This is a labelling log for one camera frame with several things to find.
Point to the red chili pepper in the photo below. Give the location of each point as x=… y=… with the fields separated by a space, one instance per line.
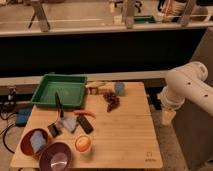
x=84 y=112

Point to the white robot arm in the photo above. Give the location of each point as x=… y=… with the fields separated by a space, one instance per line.
x=185 y=82

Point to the green plastic tray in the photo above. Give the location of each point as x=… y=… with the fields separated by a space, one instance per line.
x=70 y=89

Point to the wooden block toy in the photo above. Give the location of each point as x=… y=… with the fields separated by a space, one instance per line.
x=94 y=86

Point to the black rectangular remote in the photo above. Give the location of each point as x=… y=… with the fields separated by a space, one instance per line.
x=86 y=126

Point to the light blue cloth piece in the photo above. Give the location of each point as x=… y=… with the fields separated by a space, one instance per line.
x=70 y=124

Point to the orange fruit in cup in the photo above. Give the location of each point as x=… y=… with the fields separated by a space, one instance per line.
x=82 y=143

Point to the small black block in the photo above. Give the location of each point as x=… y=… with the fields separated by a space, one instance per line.
x=54 y=130

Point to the purple bowl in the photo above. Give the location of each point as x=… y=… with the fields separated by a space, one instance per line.
x=55 y=157

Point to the blue sponge in bowl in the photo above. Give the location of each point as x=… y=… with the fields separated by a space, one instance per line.
x=37 y=141

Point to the blue box on floor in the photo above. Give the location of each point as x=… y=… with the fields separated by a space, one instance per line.
x=22 y=117

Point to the brown bowl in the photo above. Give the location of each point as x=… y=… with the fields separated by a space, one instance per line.
x=26 y=147

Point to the black handled knife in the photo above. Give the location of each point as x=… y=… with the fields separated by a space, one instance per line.
x=59 y=105

